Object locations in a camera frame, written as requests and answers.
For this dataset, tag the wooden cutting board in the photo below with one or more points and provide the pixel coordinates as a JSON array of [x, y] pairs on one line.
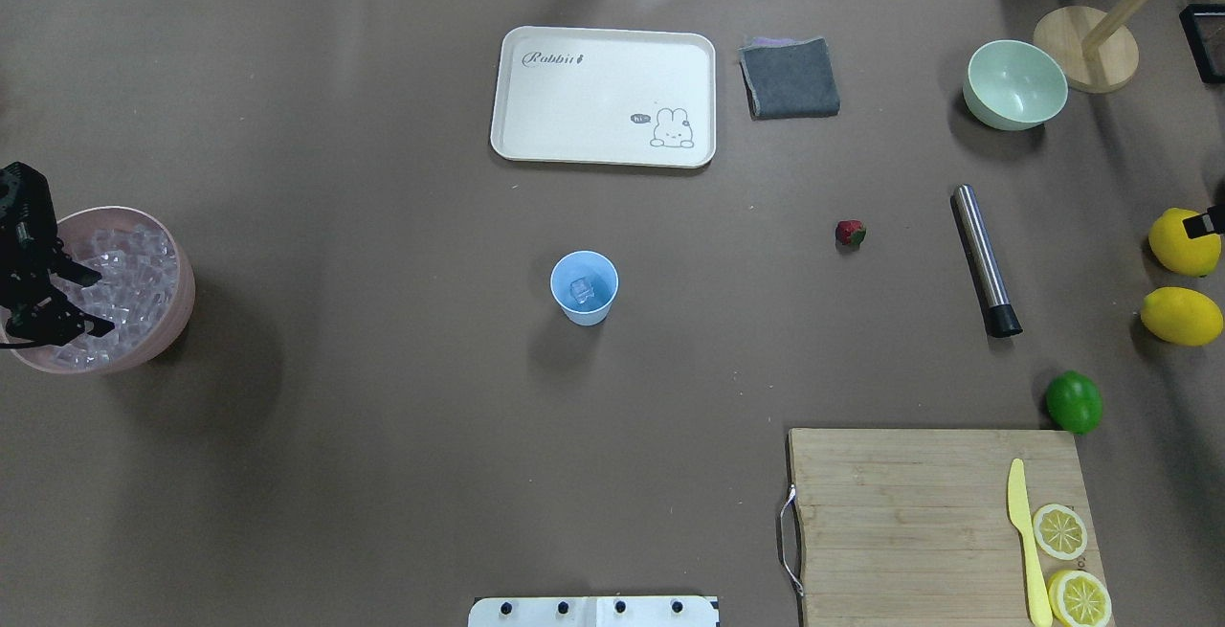
[[909, 526]]

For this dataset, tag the upper lemon half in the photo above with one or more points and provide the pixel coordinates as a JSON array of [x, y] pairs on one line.
[[1079, 598]]

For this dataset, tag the green lime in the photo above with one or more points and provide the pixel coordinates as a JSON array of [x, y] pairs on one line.
[[1075, 402]]

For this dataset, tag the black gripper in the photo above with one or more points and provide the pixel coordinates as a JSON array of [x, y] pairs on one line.
[[21, 268]]

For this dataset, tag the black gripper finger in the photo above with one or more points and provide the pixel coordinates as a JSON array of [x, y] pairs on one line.
[[1212, 222]]

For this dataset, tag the yellow plastic knife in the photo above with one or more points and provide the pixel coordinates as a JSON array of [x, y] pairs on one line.
[[1018, 509]]

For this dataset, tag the grey folded cloth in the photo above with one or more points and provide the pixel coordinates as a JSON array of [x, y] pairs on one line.
[[786, 80]]

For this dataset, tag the pink bowl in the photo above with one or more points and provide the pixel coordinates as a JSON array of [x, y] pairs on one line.
[[169, 331]]

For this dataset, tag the wooden mug tree stand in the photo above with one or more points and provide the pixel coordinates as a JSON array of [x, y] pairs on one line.
[[1093, 48]]

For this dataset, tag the cream rabbit tray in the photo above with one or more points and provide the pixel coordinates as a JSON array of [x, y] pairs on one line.
[[606, 97]]

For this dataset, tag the steel muddler black tip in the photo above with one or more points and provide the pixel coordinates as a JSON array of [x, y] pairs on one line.
[[998, 313]]

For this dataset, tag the yellow lemon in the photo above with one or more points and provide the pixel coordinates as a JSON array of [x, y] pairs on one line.
[[1175, 250], [1181, 316]]

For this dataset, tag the light blue cup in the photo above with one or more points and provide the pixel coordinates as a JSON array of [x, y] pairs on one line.
[[601, 272]]

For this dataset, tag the pile of ice cubes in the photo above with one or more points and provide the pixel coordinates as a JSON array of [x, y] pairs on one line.
[[141, 274]]

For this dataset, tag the mint green bowl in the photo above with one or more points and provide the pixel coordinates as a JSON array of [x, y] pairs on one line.
[[1013, 86]]

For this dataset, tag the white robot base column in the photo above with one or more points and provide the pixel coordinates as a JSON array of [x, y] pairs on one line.
[[608, 610]]

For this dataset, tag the red strawberry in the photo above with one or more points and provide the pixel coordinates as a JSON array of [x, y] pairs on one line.
[[850, 233]]

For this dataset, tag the dark brown tray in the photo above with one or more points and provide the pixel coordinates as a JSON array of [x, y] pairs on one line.
[[1203, 26]]

